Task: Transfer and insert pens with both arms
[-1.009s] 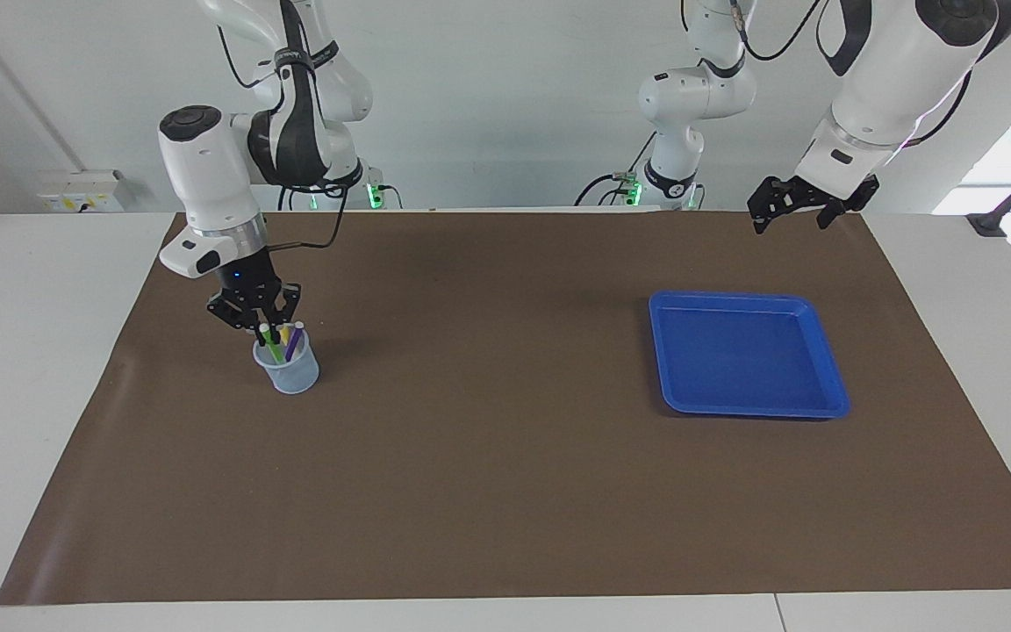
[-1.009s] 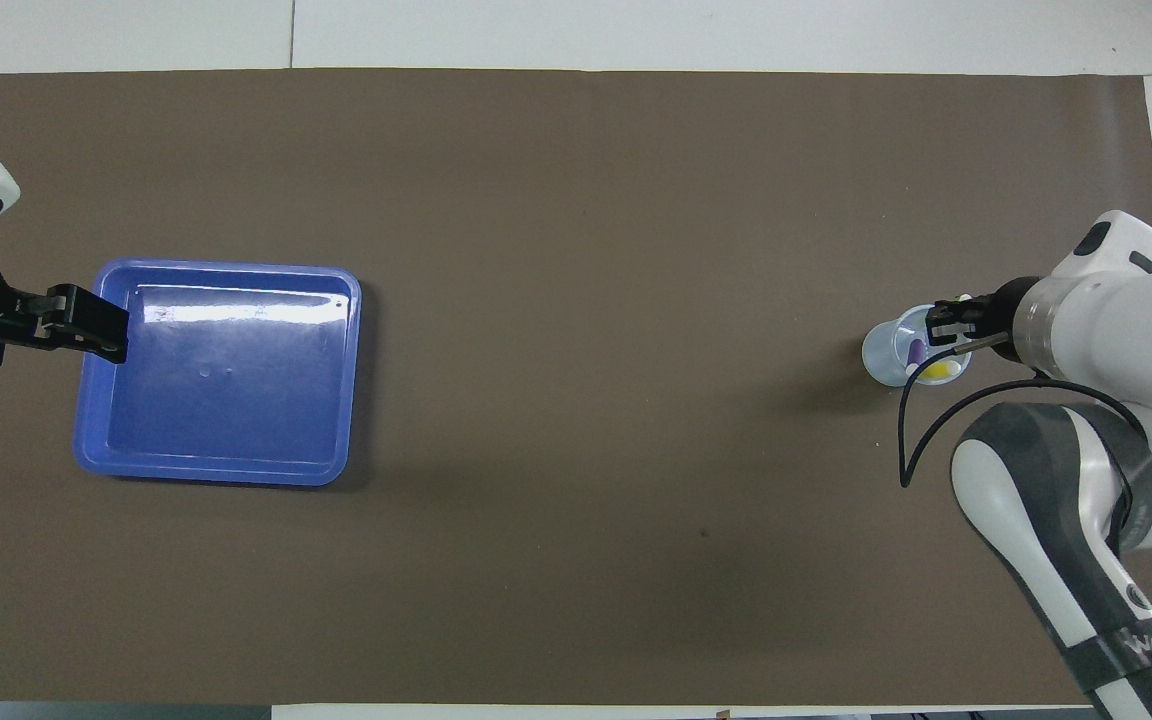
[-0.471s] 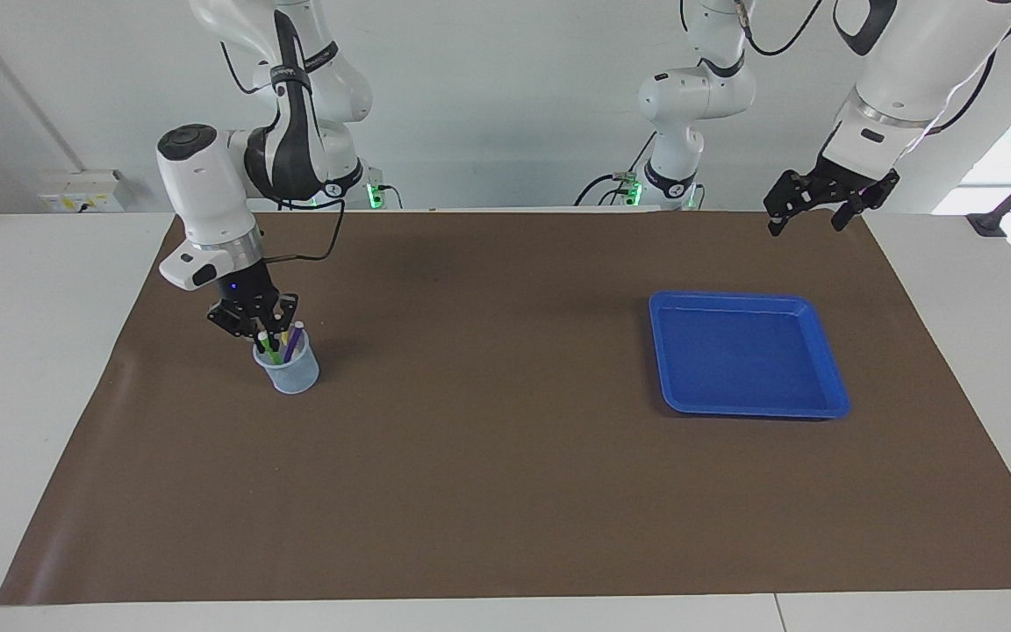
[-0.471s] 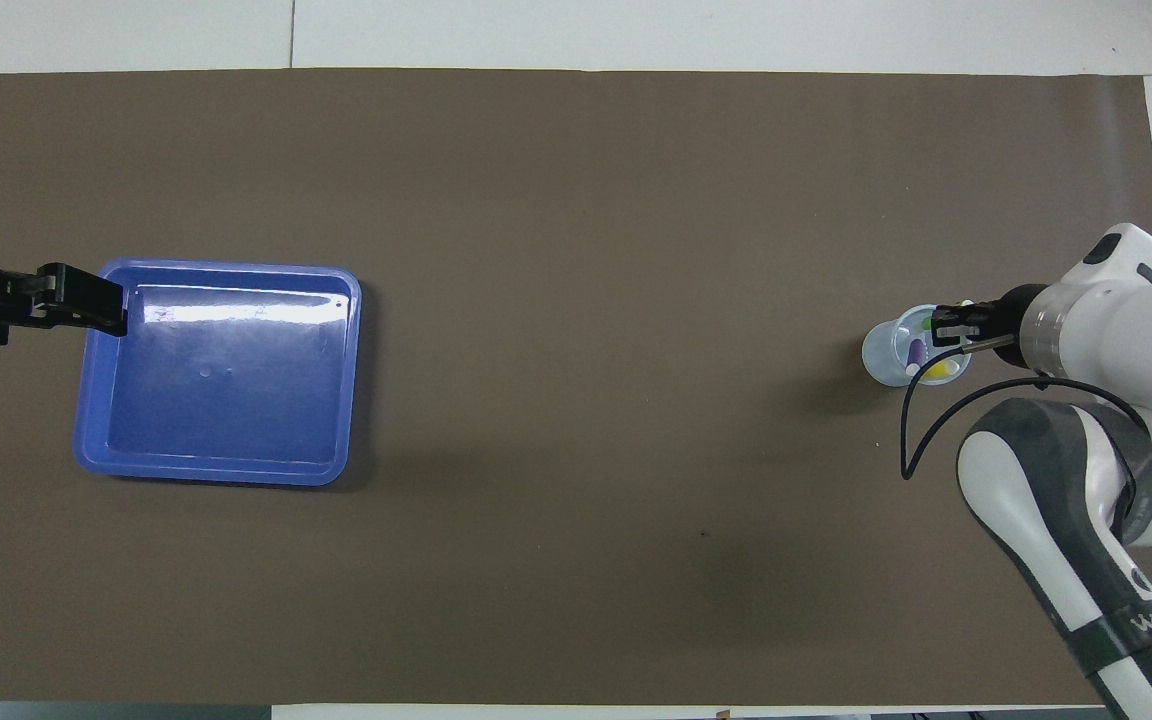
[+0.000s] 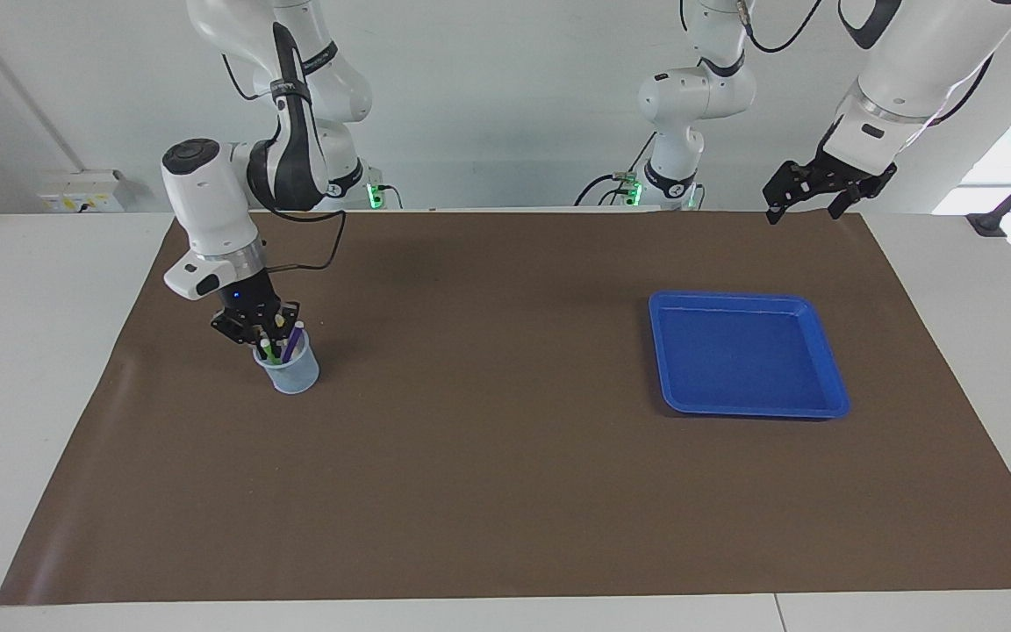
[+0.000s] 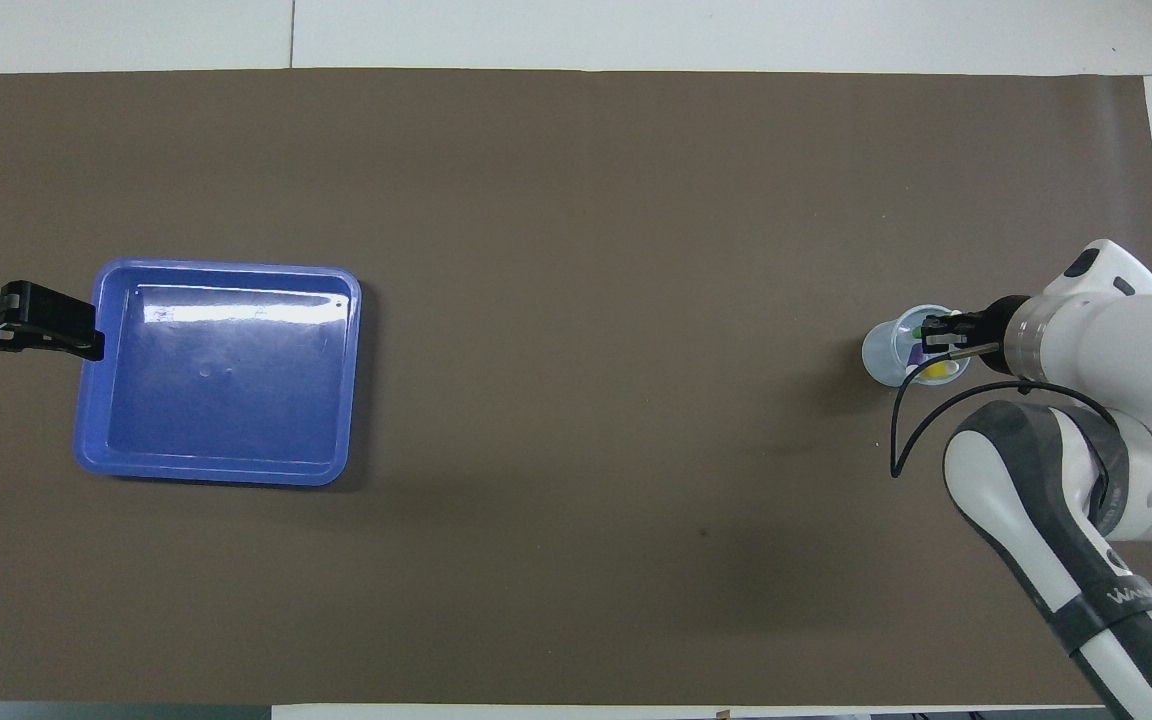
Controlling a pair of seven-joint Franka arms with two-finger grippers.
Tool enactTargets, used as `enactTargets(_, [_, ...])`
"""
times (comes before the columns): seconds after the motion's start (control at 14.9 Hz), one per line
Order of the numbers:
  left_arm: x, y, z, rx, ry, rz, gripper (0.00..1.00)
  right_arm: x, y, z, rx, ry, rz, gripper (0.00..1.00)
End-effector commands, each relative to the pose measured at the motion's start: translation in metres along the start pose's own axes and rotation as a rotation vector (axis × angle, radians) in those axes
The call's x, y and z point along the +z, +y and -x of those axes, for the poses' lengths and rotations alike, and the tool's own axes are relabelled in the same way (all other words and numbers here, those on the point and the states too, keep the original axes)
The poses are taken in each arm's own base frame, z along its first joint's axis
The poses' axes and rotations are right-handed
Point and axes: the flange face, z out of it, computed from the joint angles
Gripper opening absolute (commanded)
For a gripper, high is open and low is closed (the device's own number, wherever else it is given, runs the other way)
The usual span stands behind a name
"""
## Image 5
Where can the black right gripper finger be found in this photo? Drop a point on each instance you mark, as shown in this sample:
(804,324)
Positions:
(238,329)
(288,318)

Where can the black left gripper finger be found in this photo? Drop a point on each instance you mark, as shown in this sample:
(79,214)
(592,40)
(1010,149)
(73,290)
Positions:
(865,186)
(788,183)

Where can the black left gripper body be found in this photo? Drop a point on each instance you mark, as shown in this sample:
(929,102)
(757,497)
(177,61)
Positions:
(852,171)

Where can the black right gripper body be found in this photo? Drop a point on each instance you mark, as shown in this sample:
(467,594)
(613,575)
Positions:
(251,303)

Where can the purple marker pen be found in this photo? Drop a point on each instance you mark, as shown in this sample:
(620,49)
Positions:
(293,344)

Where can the green marker pen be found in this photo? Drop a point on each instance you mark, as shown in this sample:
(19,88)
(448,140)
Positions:
(270,354)

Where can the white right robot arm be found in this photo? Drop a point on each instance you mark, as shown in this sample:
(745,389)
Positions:
(207,202)

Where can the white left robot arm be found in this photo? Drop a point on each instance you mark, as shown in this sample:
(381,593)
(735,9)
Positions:
(918,61)

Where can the translucent plastic cup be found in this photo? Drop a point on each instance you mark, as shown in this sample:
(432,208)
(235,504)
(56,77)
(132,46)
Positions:
(295,377)

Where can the blue plastic tray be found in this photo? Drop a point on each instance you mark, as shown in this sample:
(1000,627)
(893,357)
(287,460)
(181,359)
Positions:
(751,360)

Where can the brown paper table mat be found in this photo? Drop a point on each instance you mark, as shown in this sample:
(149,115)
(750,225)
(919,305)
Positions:
(505,456)

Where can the white wall power outlet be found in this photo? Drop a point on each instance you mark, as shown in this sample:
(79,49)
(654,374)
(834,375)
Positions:
(80,193)

